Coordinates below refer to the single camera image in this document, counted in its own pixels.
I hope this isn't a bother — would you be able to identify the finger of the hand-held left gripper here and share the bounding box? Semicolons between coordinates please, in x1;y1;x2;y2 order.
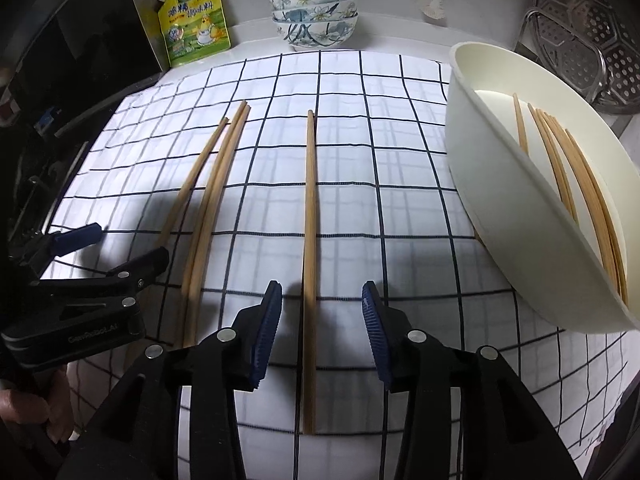
10;222;103;275
30;246;171;312

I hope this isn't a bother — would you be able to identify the stainless steel steamer tray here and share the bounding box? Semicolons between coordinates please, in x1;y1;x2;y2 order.
532;0;640;113
515;7;608;106

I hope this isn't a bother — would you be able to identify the light wooden chopstick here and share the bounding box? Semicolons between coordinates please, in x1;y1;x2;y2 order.
157;117;231;251
301;109;318;435
187;105;251;348
180;101;248;348

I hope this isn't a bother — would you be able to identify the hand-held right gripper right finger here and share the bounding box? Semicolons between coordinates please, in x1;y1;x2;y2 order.
361;280;566;480

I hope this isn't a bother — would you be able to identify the large white bowl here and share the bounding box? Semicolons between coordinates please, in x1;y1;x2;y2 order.
445;41;640;335

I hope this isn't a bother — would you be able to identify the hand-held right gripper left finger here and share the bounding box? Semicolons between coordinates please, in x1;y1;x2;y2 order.
57;280;283;480

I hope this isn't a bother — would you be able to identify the black glass appliance panel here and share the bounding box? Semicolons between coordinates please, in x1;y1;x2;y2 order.
0;0;161;126

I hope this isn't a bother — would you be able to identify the yellow seasoning pouch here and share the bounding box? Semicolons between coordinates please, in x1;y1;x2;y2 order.
150;0;232;68

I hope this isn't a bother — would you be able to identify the bundle of wooden chopsticks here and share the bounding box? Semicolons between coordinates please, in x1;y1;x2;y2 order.
512;92;630;306

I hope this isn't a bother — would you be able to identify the person's left hand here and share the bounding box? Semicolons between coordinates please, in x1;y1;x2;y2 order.
0;365;77;444

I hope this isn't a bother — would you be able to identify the white black grid cloth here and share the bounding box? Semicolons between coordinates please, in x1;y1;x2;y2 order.
37;50;636;480

